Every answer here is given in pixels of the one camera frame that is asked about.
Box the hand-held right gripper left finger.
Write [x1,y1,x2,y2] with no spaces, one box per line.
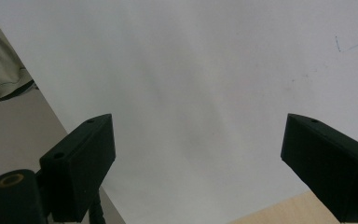
[39,113,117,223]

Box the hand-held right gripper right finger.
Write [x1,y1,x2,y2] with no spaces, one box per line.
[280,113,358,224]

